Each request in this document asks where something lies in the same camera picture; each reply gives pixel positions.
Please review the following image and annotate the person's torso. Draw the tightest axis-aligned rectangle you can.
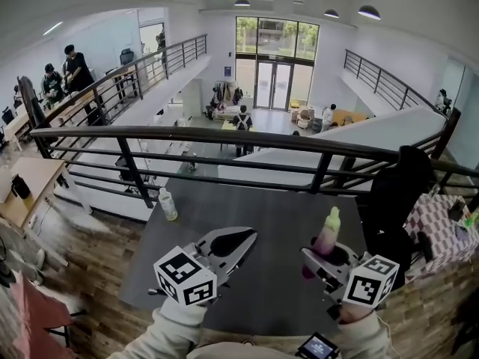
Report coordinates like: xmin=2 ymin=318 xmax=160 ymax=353
xmin=185 ymin=337 xmax=311 ymax=359

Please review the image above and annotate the light wooden desk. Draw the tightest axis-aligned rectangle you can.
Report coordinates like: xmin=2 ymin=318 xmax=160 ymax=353
xmin=0 ymin=157 xmax=93 ymax=230

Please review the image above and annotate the black box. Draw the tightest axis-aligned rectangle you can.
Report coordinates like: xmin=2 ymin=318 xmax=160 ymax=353
xmin=10 ymin=174 xmax=31 ymax=200

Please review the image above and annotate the person's right forearm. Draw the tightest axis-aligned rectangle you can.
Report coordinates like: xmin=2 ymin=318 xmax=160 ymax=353
xmin=336 ymin=304 xmax=393 ymax=359

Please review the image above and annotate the clear plastic bottle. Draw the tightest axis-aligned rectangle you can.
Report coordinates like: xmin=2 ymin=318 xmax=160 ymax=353
xmin=157 ymin=187 xmax=179 ymax=222

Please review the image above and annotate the black railing with brown handrail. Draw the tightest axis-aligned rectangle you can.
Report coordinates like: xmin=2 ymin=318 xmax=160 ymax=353
xmin=28 ymin=105 xmax=479 ymax=209

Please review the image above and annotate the purple eggplant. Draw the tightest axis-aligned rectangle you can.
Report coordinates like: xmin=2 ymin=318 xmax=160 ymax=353
xmin=302 ymin=206 xmax=342 ymax=280

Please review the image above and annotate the person's left forearm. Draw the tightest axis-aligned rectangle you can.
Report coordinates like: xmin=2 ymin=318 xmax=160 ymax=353
xmin=114 ymin=300 xmax=210 ymax=359

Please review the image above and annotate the black balcony railing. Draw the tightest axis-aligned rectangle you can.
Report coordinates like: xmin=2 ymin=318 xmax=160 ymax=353
xmin=16 ymin=34 xmax=209 ymax=126
xmin=343 ymin=49 xmax=448 ymax=116

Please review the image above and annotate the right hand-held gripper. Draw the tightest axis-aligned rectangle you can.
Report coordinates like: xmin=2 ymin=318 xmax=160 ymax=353
xmin=300 ymin=242 xmax=400 ymax=321

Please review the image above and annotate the clothes rack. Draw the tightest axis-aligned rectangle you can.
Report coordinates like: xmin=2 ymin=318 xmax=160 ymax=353
xmin=211 ymin=80 xmax=244 ymax=108

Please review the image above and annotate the white floor fan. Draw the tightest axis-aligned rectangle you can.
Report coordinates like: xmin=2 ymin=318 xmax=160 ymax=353
xmin=0 ymin=221 xmax=48 ymax=287

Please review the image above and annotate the grey wooden table top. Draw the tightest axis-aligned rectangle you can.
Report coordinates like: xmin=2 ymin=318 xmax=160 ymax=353
xmin=118 ymin=177 xmax=370 ymax=337

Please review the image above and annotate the checkered tablecloth table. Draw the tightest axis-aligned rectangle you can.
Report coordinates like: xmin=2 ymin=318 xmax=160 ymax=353
xmin=402 ymin=192 xmax=479 ymax=274

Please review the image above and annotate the glass entrance door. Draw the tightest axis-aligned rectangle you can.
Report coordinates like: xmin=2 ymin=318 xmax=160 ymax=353
xmin=234 ymin=16 xmax=320 ymax=111

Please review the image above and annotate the pink cloth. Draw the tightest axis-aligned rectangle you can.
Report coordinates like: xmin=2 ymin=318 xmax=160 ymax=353
xmin=9 ymin=269 xmax=74 ymax=351

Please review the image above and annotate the long wooden workbench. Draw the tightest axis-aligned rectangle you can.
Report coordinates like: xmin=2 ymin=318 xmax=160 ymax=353
xmin=3 ymin=86 xmax=102 ymax=153

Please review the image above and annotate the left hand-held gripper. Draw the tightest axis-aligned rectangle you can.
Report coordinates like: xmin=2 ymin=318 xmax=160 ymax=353
xmin=152 ymin=227 xmax=259 ymax=308

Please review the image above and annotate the small black screen device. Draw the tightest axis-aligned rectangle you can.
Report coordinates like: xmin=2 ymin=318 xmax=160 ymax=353
xmin=296 ymin=331 xmax=341 ymax=359

